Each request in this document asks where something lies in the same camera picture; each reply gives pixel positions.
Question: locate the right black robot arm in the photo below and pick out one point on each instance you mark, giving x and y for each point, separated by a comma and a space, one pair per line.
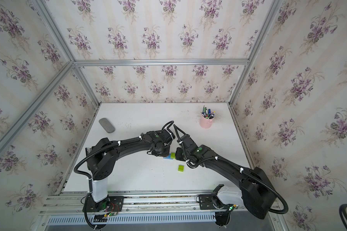
258, 194

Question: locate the pink pen cup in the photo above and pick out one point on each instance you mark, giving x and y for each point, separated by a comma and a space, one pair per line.
207, 120

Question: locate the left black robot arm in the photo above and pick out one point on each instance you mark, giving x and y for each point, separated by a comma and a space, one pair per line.
101, 158

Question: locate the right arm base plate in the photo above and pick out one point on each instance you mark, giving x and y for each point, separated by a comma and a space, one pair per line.
209, 202

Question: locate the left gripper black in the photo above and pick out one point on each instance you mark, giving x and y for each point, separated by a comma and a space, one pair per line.
168, 148

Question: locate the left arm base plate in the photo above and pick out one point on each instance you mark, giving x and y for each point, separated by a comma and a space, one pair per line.
111, 204

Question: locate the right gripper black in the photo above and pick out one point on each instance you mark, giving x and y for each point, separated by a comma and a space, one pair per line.
178, 157

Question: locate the grey oval eraser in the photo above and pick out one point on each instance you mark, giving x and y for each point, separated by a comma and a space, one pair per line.
106, 125

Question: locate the white vented cable duct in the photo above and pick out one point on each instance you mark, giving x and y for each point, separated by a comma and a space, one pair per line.
147, 218

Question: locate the aluminium mounting rail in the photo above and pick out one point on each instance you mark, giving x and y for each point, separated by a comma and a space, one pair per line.
69, 203

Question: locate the blue lego brick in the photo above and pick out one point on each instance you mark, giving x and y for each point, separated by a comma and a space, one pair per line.
168, 157

